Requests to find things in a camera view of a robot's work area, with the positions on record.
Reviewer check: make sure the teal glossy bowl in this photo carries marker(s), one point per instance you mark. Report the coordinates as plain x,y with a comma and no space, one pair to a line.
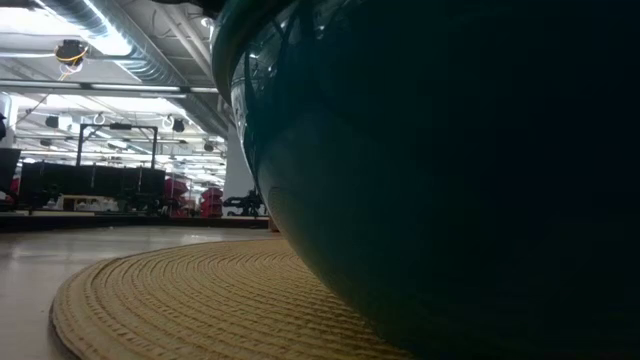
450,190

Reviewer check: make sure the white building pillar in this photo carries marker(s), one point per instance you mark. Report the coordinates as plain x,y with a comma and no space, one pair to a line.
235,170

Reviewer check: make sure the black ceiling spotlight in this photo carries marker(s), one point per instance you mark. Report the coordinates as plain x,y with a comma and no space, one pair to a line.
178,125
51,122

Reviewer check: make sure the round woven straw placemat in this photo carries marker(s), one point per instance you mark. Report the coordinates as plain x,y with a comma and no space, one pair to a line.
200,300

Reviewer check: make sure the black workstation table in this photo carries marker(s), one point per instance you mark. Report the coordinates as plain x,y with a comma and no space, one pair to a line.
90,182

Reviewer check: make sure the black office chair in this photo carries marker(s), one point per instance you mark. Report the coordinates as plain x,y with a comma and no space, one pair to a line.
9,167

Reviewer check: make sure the black workstation overhead frame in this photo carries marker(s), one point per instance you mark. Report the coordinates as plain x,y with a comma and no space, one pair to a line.
117,127

